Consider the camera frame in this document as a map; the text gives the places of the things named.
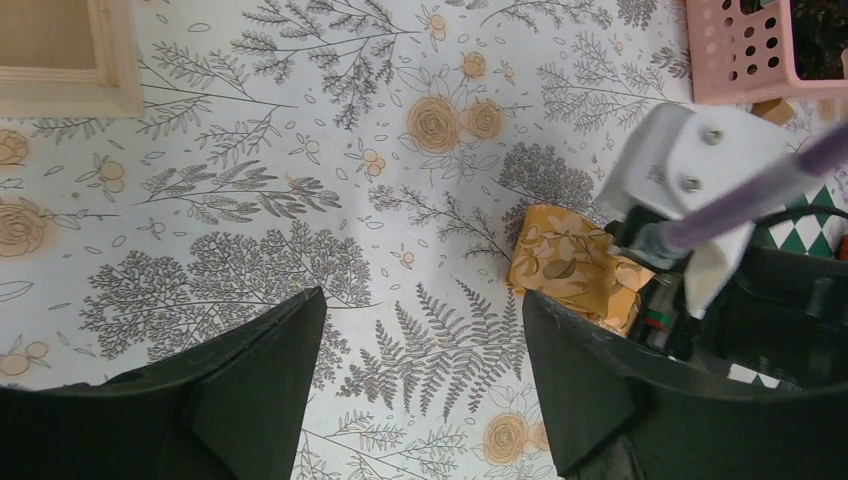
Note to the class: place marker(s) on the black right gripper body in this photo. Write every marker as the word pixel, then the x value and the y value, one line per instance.
pixel 663 324

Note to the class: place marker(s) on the green white chessboard mat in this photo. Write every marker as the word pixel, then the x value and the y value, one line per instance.
pixel 805 225

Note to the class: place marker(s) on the floral table cloth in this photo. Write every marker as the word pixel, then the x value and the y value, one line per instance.
pixel 385 152

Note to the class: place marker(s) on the wooden compartment tray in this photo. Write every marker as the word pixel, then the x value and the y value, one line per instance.
pixel 69 59

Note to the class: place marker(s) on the black floral tie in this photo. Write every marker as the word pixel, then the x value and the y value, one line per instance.
pixel 811 36

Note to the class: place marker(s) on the yellow patterned tie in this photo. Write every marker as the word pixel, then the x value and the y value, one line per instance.
pixel 566 256

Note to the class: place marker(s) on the curved wooden block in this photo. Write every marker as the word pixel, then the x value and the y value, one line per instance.
pixel 777 111

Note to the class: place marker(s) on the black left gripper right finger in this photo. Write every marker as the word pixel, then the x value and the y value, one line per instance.
pixel 615 410

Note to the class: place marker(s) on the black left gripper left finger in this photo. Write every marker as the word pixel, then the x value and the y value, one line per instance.
pixel 229 408

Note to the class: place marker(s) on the pink plastic basket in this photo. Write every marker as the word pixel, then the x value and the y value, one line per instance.
pixel 747 58

